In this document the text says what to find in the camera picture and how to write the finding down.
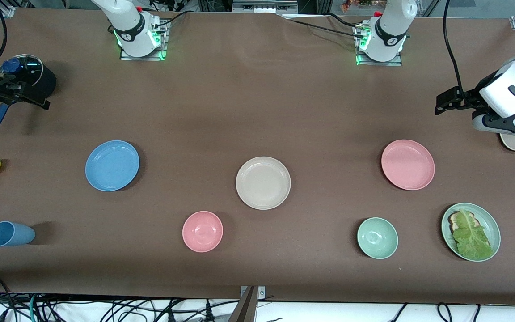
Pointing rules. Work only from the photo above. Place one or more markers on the brown table cover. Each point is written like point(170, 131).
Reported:
point(257, 107)

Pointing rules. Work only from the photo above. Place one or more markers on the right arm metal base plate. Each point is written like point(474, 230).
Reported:
point(164, 42)

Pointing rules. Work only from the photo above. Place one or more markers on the green lettuce leaf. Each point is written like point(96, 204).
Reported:
point(471, 237)

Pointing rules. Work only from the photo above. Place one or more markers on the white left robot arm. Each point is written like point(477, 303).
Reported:
point(389, 31)

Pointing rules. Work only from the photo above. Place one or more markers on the silver metal bracket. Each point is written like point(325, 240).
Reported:
point(262, 292)

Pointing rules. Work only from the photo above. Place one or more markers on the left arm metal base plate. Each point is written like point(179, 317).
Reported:
point(398, 61)

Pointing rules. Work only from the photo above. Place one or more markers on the small mint green bowl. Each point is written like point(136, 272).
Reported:
point(377, 238)

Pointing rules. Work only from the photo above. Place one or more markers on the dark blue saucepan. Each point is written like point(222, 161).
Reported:
point(47, 82)

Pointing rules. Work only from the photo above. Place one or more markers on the brown angled post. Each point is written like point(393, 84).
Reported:
point(244, 308)

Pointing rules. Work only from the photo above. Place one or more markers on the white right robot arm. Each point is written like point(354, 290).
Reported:
point(128, 27)

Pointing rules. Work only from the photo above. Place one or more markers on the mint green plate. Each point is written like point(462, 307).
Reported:
point(492, 226)

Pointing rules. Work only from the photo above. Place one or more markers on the blue shallow dish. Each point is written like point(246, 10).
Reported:
point(112, 165)

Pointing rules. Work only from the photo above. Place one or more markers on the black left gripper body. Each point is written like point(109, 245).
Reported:
point(470, 101)

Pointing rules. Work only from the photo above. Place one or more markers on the beige shallow dish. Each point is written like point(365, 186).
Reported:
point(263, 182)

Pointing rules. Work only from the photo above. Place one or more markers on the small pink bowl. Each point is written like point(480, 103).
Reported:
point(202, 231)

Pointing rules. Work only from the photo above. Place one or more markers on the bread slice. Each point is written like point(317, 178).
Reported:
point(454, 220)

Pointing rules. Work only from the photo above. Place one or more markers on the pink shallow dish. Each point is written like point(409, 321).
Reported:
point(407, 164)

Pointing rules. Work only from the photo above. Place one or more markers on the glass lid blue knob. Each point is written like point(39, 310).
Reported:
point(28, 69)

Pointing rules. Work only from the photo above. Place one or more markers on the blue plastic cup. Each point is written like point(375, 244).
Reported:
point(10, 234)

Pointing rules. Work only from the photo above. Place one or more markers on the grey metal box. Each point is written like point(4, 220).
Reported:
point(264, 5)

